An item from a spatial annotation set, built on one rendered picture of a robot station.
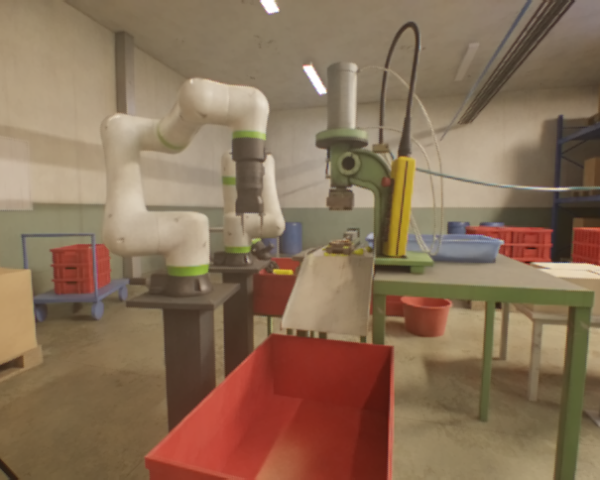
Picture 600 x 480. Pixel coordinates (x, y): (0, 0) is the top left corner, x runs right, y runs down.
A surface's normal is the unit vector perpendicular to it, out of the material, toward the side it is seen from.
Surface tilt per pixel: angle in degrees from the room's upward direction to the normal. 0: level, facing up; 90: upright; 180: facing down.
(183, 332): 90
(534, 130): 90
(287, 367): 90
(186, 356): 90
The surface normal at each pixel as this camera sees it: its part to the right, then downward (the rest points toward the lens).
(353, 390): -0.28, 0.08
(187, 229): 0.51, 0.05
